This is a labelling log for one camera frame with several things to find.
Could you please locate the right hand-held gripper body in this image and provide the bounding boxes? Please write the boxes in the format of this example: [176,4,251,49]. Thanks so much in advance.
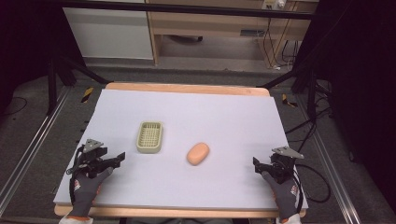
[268,146,305,185]

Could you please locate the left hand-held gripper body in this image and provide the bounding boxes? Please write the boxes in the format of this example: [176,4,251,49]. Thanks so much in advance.
[74,138,108,179]

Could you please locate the person's right hand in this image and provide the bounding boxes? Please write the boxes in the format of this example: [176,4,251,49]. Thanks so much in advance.
[261,170,303,223]

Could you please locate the person's left hand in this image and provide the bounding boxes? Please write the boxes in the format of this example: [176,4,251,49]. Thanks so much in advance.
[68,166,115,219]

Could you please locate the beige slotted soap dish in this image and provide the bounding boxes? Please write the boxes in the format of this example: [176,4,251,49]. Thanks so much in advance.
[135,120,164,155]

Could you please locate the white foam board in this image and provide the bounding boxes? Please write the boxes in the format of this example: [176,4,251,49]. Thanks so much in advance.
[52,89,309,210]

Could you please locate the orange bread roll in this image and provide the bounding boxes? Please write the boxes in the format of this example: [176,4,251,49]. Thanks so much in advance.
[186,142,211,167]

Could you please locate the yellow black floor tape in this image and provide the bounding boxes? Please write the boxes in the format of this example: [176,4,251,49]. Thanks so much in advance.
[281,92,299,108]
[80,86,94,104]

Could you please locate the wooden table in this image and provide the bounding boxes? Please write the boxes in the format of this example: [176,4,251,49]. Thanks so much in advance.
[53,81,308,219]

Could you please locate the black curtain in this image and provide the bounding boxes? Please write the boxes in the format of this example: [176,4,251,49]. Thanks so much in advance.
[298,0,396,206]
[0,0,78,106]

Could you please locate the white cabinet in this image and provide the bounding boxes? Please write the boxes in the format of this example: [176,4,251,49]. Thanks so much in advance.
[62,7,155,61]

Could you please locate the light wooden desk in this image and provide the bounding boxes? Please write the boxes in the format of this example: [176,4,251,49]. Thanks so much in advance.
[145,0,319,68]

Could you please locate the white power strip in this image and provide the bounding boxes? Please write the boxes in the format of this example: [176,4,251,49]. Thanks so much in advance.
[262,0,287,10]

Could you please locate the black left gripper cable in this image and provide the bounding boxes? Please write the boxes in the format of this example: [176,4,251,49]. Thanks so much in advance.
[65,145,86,207]

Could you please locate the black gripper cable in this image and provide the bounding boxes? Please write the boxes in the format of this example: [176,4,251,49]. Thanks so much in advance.
[291,162,332,216]
[65,145,86,207]

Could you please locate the black floor cable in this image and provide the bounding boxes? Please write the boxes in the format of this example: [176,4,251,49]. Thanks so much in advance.
[0,95,28,119]
[284,105,332,145]

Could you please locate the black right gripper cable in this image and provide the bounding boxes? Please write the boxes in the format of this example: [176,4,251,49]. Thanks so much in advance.
[291,162,332,216]

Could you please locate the aluminium floor rail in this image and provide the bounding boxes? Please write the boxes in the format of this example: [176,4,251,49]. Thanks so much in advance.
[294,92,363,224]
[0,86,73,217]

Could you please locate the black metal frame leg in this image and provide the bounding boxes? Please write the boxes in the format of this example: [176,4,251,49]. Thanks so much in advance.
[256,66,332,123]
[46,55,112,117]

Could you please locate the black cables under desk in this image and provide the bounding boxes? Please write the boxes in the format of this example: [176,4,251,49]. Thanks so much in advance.
[262,17,301,71]

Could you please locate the black metal frame bar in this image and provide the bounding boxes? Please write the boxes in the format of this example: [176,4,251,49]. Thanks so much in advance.
[58,0,316,21]

